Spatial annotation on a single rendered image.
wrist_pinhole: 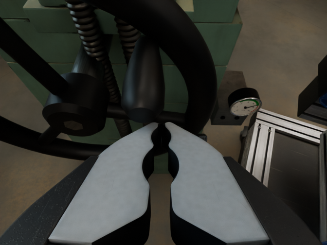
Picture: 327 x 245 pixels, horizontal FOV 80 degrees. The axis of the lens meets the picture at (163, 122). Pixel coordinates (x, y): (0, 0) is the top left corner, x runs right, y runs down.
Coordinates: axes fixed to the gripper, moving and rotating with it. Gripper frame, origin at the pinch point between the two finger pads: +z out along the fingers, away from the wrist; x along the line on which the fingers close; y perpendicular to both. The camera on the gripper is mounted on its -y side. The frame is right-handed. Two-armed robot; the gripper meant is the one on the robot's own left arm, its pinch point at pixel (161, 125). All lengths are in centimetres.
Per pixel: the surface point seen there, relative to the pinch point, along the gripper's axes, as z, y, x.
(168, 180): 62, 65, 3
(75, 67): 11.4, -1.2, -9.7
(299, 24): 180, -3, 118
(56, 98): 6.0, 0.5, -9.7
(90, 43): 12.1, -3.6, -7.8
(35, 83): 31.7, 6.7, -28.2
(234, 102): 25.2, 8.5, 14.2
